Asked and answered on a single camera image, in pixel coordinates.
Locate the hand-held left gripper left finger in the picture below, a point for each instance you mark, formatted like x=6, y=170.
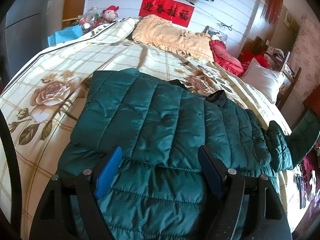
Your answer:
x=108, y=172

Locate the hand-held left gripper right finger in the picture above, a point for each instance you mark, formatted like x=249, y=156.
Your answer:
x=210, y=170

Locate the teal puffer jacket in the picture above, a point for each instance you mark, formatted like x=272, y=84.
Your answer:
x=162, y=120

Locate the maroon blanket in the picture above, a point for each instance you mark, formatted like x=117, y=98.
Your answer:
x=311, y=195

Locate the white pillow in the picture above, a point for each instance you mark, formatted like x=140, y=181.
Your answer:
x=265, y=80

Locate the red frilled pillow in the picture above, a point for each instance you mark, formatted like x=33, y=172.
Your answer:
x=225, y=57

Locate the floral checked bedspread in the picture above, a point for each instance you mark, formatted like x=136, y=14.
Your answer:
x=62, y=62

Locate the red cloth bundle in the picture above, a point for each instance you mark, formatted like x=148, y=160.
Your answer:
x=250, y=56

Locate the wooden chair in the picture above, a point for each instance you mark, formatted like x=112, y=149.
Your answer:
x=296, y=80

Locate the framed photo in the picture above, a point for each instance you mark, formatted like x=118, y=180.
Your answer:
x=215, y=32

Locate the beige frilled pillow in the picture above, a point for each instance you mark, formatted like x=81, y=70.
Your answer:
x=172, y=36

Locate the blue paper bag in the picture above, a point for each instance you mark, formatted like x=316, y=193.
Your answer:
x=65, y=35

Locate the pile of small trinkets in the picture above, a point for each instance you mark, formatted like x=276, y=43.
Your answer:
x=90, y=18

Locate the plush pig toy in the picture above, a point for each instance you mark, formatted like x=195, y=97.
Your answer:
x=110, y=13

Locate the wooden cabinet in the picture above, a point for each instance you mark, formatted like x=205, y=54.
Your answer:
x=75, y=0

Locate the grey refrigerator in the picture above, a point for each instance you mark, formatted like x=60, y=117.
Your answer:
x=22, y=17

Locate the red hanging ornament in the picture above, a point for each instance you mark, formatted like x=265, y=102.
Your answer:
x=273, y=2

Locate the red wall banner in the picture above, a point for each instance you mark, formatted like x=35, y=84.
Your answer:
x=150, y=10

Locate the framed wall picture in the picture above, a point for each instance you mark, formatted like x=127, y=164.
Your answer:
x=291, y=21

